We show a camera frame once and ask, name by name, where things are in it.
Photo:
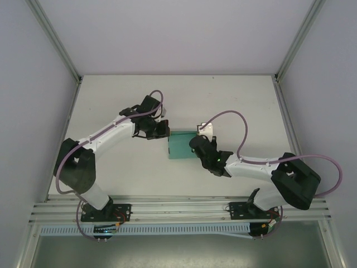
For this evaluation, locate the aluminium frame post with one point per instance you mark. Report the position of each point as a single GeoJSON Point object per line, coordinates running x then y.
{"type": "Point", "coordinates": [299, 42]}
{"type": "Point", "coordinates": [55, 42]}

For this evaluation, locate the grey metal sheet panel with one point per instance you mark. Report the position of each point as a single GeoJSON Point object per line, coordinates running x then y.
{"type": "Point", "coordinates": [178, 251]}

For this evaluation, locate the aluminium mounting rail beam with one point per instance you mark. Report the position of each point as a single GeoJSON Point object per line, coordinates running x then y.
{"type": "Point", "coordinates": [178, 206]}

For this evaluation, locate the black controller board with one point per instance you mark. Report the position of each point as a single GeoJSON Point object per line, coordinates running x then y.
{"type": "Point", "coordinates": [104, 230]}
{"type": "Point", "coordinates": [262, 229]}

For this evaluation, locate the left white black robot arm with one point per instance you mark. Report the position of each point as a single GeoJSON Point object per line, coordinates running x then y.
{"type": "Point", "coordinates": [78, 167]}

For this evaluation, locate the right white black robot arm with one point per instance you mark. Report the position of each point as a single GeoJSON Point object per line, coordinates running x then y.
{"type": "Point", "coordinates": [295, 181]}

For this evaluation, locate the teal green cloth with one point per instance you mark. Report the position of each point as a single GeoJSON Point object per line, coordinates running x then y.
{"type": "Point", "coordinates": [180, 146]}

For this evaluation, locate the aluminium table side rail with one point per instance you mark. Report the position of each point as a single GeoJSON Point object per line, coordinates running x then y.
{"type": "Point", "coordinates": [290, 125]}
{"type": "Point", "coordinates": [65, 134]}

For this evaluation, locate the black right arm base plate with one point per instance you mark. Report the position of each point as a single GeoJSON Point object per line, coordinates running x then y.
{"type": "Point", "coordinates": [237, 210]}

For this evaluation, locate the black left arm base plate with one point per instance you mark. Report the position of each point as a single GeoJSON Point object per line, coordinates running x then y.
{"type": "Point", "coordinates": [125, 209]}

